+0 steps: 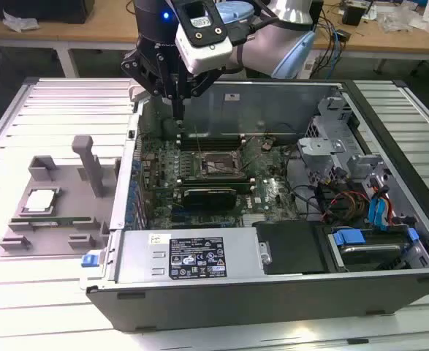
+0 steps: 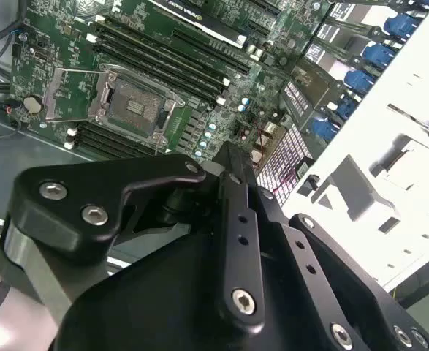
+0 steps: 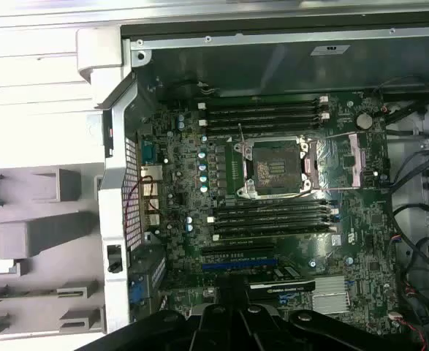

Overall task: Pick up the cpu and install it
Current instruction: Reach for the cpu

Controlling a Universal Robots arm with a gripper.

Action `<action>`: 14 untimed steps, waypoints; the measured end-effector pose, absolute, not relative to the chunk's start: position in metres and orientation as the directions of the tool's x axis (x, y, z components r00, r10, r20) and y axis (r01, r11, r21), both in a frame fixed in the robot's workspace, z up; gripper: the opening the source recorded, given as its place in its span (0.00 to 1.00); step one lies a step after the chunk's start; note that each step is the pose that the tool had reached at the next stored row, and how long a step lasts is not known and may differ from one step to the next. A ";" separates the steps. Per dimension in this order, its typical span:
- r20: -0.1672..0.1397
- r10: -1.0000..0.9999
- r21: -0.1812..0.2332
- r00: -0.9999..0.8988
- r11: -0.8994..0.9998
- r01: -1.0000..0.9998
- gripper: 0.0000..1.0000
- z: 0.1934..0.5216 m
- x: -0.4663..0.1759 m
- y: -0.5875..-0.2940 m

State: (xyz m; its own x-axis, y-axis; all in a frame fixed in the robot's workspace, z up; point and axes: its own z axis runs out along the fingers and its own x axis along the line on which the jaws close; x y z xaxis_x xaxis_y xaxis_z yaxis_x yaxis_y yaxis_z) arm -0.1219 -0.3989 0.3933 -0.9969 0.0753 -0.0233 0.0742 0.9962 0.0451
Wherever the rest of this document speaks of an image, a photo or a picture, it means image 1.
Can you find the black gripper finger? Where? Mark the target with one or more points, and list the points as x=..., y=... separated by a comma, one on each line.
x=141, y=69
x=207, y=82

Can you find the metal locking lever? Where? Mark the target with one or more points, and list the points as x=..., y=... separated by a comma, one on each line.
x=246, y=145
x=199, y=140

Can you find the silver CPU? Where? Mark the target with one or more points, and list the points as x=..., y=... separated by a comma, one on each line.
x=40, y=201

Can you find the CPU socket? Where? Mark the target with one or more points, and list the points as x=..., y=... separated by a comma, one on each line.
x=218, y=162

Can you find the grey case latch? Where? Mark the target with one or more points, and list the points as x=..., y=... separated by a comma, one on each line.
x=137, y=96

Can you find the wooden desk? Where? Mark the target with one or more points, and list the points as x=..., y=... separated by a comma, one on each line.
x=101, y=29

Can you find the coin cell battery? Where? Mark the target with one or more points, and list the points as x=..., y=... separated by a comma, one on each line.
x=267, y=144

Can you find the blue slot clip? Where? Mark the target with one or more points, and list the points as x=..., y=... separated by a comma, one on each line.
x=137, y=166
x=133, y=181
x=128, y=220
x=131, y=194
x=129, y=208

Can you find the black graphics card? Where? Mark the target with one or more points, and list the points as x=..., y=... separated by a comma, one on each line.
x=208, y=199

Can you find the large black box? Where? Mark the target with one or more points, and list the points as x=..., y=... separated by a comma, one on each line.
x=35, y=9

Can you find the green motherboard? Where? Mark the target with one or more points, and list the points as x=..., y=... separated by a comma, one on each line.
x=272, y=190

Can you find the silver metal drive cage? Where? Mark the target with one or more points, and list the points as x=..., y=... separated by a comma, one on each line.
x=320, y=146

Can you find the crumpled white plastic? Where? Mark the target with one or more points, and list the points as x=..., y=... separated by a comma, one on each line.
x=18, y=22

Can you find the black tower box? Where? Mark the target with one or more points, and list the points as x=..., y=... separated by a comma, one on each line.
x=318, y=12

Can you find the small black device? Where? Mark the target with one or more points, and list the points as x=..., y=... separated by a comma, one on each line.
x=344, y=35

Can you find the silver board heatsink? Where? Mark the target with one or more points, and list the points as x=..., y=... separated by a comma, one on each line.
x=253, y=219

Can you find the green RAM stick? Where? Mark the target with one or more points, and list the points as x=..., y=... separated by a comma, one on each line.
x=53, y=220

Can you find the grey parts rack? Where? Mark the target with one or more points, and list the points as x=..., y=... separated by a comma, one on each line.
x=64, y=234

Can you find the silver power supply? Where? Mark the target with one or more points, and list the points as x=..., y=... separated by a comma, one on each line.
x=141, y=252

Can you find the black plastic shroud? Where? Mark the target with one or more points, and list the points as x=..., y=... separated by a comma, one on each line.
x=291, y=248

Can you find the blue case latch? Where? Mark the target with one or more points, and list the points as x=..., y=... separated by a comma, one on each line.
x=89, y=260

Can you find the clear plastic bags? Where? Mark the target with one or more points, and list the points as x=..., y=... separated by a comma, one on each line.
x=400, y=18

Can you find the hard disk in blue carrier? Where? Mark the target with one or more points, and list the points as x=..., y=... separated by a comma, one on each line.
x=349, y=237

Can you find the black PC case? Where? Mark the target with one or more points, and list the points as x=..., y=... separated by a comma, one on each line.
x=236, y=303

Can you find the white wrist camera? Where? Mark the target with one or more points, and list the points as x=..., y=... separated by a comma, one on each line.
x=207, y=62

